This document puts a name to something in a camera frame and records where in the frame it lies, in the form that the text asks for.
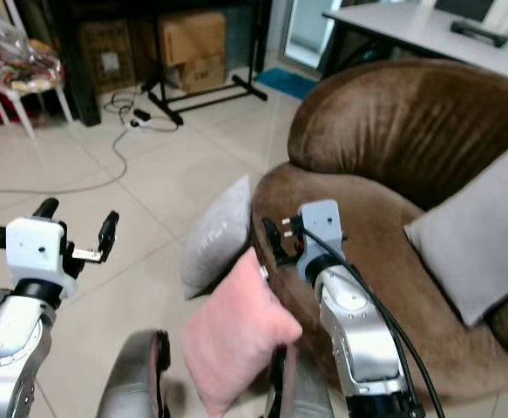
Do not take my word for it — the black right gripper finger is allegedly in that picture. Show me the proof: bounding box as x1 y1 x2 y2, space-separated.
260 215 293 267

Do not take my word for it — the grey pillow with white print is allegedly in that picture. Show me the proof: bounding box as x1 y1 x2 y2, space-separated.
180 173 255 302

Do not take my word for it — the pink pillow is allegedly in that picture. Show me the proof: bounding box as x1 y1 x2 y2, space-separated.
181 247 305 418

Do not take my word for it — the blue floor mat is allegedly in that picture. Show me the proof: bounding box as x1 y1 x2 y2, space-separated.
254 66 321 100

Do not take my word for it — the brown velvet sofa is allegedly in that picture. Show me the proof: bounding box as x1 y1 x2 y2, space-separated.
249 56 508 403

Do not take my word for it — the plain grey pillow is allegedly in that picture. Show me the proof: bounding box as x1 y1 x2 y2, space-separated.
403 126 508 329

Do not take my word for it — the white plastic chair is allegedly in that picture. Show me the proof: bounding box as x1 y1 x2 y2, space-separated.
0 73 69 141

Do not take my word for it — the black power adapter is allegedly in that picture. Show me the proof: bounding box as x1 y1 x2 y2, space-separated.
126 107 155 129

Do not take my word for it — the grey left robot leg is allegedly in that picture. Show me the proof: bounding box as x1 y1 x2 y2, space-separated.
96 328 173 418

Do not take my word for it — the grey robot leg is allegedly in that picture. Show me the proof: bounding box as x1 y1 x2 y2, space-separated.
266 343 343 418
96 328 173 418

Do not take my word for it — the grey right robot leg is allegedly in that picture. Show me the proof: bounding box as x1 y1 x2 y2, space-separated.
266 343 343 418

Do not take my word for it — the clear plastic bag of goods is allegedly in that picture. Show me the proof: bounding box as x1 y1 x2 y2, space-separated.
0 15 65 95

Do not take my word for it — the dark brown cardboard box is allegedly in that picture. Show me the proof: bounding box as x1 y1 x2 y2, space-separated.
78 19 139 93

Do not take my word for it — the small cardboard box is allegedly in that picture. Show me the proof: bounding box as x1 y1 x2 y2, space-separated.
172 54 227 95

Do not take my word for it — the large cardboard box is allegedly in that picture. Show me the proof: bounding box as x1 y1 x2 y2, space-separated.
157 10 227 67

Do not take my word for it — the white table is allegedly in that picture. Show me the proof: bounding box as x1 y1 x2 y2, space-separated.
315 0 508 81

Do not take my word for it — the long black case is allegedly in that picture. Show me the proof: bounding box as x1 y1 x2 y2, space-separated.
450 18 508 48

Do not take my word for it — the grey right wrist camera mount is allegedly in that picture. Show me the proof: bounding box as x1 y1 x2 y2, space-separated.
296 199 345 283

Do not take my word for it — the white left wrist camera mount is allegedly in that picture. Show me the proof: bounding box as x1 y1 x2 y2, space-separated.
5 217 69 282

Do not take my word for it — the grey floor cable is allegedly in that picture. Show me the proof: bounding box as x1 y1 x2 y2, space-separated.
0 89 179 196

